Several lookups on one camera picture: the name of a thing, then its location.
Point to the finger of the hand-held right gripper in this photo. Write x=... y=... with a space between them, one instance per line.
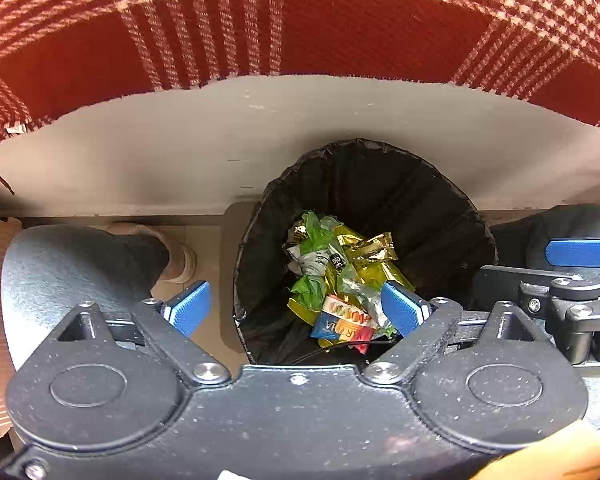
x=500 y=287
x=580 y=252

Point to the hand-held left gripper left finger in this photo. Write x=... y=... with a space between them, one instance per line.
x=190 y=307

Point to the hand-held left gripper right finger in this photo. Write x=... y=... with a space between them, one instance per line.
x=402 y=307

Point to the large gold snack bag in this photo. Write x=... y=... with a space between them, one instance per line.
x=370 y=272

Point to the macaron print snack packet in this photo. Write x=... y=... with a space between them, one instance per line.
x=340 y=320

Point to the small gold sachet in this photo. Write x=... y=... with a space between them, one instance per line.
x=372 y=246

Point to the silver wrapper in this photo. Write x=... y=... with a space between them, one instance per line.
x=305 y=260

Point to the black-lined trash bin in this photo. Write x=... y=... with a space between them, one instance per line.
x=380 y=195

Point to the green cellophane wrapper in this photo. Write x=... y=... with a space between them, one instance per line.
x=315 y=232

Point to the beige shoe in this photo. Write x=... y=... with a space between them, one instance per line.
x=177 y=260

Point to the person's right leg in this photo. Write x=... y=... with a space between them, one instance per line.
x=525 y=235

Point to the person's leg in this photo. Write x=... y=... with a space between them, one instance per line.
x=70 y=270
x=525 y=235

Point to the person's left leg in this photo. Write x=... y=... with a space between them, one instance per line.
x=70 y=270

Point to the white desk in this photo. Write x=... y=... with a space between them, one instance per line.
x=180 y=160

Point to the red plaid blanket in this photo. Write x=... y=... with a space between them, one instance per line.
x=330 y=35

